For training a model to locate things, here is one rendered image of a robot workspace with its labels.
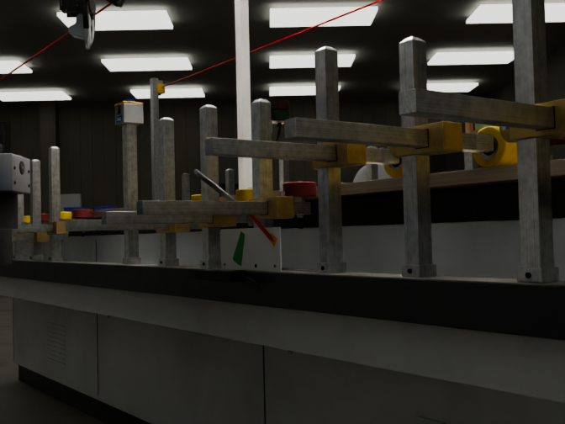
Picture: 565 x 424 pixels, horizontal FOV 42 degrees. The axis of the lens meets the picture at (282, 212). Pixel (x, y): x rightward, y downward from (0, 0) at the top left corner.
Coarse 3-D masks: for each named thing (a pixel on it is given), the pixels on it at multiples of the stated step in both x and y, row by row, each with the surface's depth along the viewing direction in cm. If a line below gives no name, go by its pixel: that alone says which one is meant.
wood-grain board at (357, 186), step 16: (560, 160) 126; (432, 176) 150; (448, 176) 146; (464, 176) 143; (480, 176) 140; (496, 176) 137; (512, 176) 134; (560, 176) 128; (352, 192) 170; (368, 192) 165; (384, 192) 164
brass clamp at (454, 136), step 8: (416, 128) 131; (424, 128) 129; (432, 128) 128; (440, 128) 126; (448, 128) 126; (456, 128) 128; (432, 136) 128; (440, 136) 126; (448, 136) 126; (456, 136) 127; (432, 144) 128; (440, 144) 126; (448, 144) 126; (456, 144) 127; (392, 152) 136; (400, 152) 134; (408, 152) 132; (416, 152) 131; (424, 152) 129; (432, 152) 129; (440, 152) 130; (448, 152) 130
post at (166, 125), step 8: (160, 120) 215; (168, 120) 215; (160, 128) 215; (168, 128) 215; (160, 136) 215; (168, 136) 214; (160, 144) 215; (168, 144) 214; (160, 152) 215; (168, 152) 214; (160, 160) 215; (168, 160) 214; (160, 168) 215; (168, 168) 214; (160, 176) 215; (168, 176) 214; (160, 184) 215; (168, 184) 214; (160, 192) 215; (168, 192) 214; (168, 240) 213; (176, 240) 215; (168, 248) 213; (176, 248) 214; (168, 256) 213; (176, 256) 214
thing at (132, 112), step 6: (120, 102) 234; (126, 102) 233; (132, 102) 235; (138, 102) 236; (120, 108) 234; (126, 108) 233; (132, 108) 234; (138, 108) 236; (120, 114) 234; (126, 114) 233; (132, 114) 234; (138, 114) 236; (126, 120) 233; (132, 120) 234; (138, 120) 235
